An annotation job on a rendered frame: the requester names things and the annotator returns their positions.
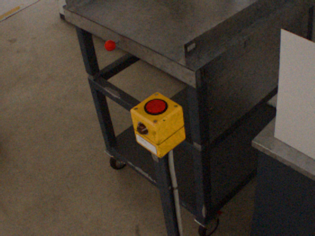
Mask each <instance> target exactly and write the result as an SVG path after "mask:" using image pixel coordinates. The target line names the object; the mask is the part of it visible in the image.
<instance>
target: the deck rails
mask: <svg viewBox="0 0 315 236"><path fill-rule="evenodd" d="M92 1H94V0H65V2H66V6H67V8H66V9H67V10H70V11H71V12H74V11H76V10H77V9H79V8H81V7H83V6H85V5H87V4H88V3H90V2H92ZM289 1H290V0H257V1H255V2H252V3H251V4H249V5H248V6H246V7H244V8H243V9H241V10H239V11H238V12H235V13H234V14H233V15H231V16H229V17H228V18H226V19H224V20H222V21H221V22H219V23H217V24H215V25H214V26H212V27H211V28H210V29H207V30H205V31H204V32H203V33H201V34H199V35H197V36H196V37H194V38H193V39H190V40H189V41H187V42H186V43H185V44H184V45H183V49H184V56H183V57H182V58H180V59H179V60H177V61H176V62H177V63H179V64H180V65H182V66H184V67H186V68H189V67H190V66H191V65H193V64H194V63H196V62H197V61H199V60H200V59H202V58H203V57H205V56H206V55H208V54H209V53H211V52H212V51H214V50H215V49H217V48H218V47H220V46H221V45H222V44H225V43H226V42H227V41H229V40H230V39H232V38H233V37H235V36H236V35H239V34H240V33H241V32H242V31H244V30H246V29H247V28H249V27H251V26H252V25H254V24H255V23H256V22H258V21H260V20H261V19H263V18H264V17H266V16H267V15H269V14H271V12H273V11H275V10H276V9H278V8H280V7H281V6H283V5H284V4H286V3H288V2H289ZM193 43H195V46H194V47H193V48H192V49H190V50H189V51H188V48H187V47H189V46H190V45H191V44H193Z"/></svg>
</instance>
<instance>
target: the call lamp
mask: <svg viewBox="0 0 315 236"><path fill-rule="evenodd" d="M136 130H137V131H138V132H139V133H140V134H141V135H149V129H148V127H147V126H146V125H145V123H143V122H141V121H139V122H138V123H137V127H136Z"/></svg>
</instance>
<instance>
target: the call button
mask: <svg viewBox="0 0 315 236"><path fill-rule="evenodd" d="M146 108H147V111H148V112H150V113H159V112H162V111H163V110H164V109H165V103H164V102H163V101H161V100H158V99H155V100H152V101H150V102H149V103H148V104H147V106H146Z"/></svg>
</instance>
